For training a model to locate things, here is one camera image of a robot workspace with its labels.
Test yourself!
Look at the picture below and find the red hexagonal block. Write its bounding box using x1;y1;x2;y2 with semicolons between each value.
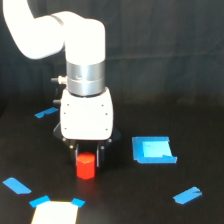
76;152;95;180

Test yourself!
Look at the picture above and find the white paper sheet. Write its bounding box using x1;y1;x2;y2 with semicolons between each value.
31;201;78;224

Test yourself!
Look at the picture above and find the light blue taped square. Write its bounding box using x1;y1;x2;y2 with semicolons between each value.
132;136;177;164

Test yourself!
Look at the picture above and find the blue tape on paper right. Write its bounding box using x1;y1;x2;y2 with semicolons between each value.
71;198;85;208

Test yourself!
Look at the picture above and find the blue tape on paper left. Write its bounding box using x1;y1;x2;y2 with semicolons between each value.
29;195;50;208

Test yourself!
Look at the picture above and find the blue tape strip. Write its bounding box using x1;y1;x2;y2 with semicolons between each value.
3;177;31;194
173;187;202;205
34;107;58;118

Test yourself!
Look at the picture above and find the blue tape on paper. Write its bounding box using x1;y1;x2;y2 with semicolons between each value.
71;198;85;208
29;195;50;208

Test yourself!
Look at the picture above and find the blue tape strip back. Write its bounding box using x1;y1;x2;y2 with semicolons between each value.
34;107;58;118

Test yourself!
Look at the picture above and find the blue tape strip far left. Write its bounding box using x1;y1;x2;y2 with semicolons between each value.
3;177;31;194

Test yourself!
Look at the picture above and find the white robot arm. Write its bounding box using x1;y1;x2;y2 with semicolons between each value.
2;0;120;167

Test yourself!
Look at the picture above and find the blue tape strip right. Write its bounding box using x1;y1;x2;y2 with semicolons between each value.
173;187;202;205

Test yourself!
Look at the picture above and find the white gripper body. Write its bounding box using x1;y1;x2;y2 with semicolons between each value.
53;88;121;145

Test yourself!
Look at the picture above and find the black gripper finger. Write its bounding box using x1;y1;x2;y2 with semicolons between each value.
96;144;106;172
69;144;79;163

